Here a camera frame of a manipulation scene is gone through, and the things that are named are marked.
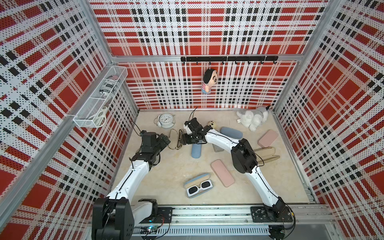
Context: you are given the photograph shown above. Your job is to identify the white alarm clock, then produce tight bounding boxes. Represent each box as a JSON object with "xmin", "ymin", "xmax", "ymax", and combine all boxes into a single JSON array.
[{"xmin": 154, "ymin": 113, "xmax": 175, "ymax": 129}]

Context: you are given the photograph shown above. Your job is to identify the clear wall shelf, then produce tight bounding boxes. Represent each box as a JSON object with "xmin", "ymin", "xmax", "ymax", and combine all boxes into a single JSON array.
[{"xmin": 74, "ymin": 66, "xmax": 128, "ymax": 129}]

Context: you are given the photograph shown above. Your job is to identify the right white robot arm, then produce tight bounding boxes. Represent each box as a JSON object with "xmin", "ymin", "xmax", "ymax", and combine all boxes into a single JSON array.
[{"xmin": 180, "ymin": 118, "xmax": 287, "ymax": 215}]

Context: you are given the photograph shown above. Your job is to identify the small pink glasses case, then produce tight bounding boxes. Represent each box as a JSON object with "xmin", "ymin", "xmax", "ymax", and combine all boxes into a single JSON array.
[{"xmin": 258, "ymin": 130, "xmax": 279, "ymax": 148}]

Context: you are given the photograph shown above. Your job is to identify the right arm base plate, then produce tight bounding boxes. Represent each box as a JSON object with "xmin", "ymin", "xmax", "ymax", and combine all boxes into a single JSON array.
[{"xmin": 251, "ymin": 207, "xmax": 294, "ymax": 223}]

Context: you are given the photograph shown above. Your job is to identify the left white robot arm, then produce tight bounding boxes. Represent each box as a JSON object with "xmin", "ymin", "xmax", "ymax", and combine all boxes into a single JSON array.
[{"xmin": 91, "ymin": 131, "xmax": 171, "ymax": 240}]

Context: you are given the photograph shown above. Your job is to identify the beige case with dark glasses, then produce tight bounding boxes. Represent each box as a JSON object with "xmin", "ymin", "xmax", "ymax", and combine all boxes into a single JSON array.
[{"xmin": 168, "ymin": 129, "xmax": 183, "ymax": 150}]

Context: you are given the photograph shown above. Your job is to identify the blue case with pink glasses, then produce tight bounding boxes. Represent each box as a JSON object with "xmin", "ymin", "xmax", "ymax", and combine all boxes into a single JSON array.
[{"xmin": 220, "ymin": 127, "xmax": 243, "ymax": 140}]

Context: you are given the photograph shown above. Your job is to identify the teal-lined glasses case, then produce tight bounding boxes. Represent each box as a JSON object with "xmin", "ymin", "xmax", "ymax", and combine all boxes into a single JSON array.
[{"xmin": 213, "ymin": 144, "xmax": 224, "ymax": 153}]

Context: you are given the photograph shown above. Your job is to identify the black hook rail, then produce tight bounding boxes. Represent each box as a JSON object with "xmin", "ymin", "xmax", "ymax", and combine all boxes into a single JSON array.
[{"xmin": 181, "ymin": 56, "xmax": 279, "ymax": 63}]

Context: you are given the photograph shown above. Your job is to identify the small circuit board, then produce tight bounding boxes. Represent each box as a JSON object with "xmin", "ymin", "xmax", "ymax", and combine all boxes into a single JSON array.
[{"xmin": 134, "ymin": 226, "xmax": 158, "ymax": 235}]

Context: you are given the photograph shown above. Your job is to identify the cartoon boy doll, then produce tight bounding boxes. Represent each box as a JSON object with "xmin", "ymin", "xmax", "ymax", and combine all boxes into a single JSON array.
[{"xmin": 202, "ymin": 69, "xmax": 218, "ymax": 94}]

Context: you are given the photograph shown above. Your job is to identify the white plush toy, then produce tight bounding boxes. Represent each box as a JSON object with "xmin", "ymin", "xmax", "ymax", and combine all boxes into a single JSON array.
[{"xmin": 236, "ymin": 106, "xmax": 270, "ymax": 132}]

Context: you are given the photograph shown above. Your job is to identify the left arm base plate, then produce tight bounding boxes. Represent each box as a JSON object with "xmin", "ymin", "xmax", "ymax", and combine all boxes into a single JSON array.
[{"xmin": 141, "ymin": 207, "xmax": 174, "ymax": 224}]

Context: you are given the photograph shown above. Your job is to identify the yellow panda squishy ball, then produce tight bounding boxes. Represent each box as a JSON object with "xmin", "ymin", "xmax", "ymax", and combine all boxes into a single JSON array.
[{"xmin": 208, "ymin": 121, "xmax": 217, "ymax": 129}]

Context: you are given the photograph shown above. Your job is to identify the white scissors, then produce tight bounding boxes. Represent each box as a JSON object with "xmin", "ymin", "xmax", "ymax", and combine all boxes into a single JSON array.
[{"xmin": 88, "ymin": 107, "xmax": 108, "ymax": 128}]

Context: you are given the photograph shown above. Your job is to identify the white sunglasses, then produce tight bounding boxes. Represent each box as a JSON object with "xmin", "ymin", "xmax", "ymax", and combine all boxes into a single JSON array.
[{"xmin": 187, "ymin": 180, "xmax": 213, "ymax": 198}]

